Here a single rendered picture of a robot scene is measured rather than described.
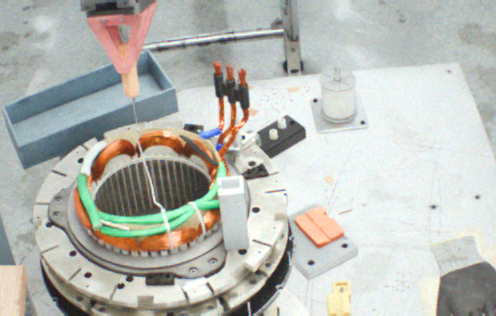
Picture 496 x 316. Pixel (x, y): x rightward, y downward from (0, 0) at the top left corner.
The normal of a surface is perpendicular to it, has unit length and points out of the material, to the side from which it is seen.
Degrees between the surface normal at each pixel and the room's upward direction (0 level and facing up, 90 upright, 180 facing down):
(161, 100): 90
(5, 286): 0
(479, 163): 0
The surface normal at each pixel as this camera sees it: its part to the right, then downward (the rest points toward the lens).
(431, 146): -0.07, -0.74
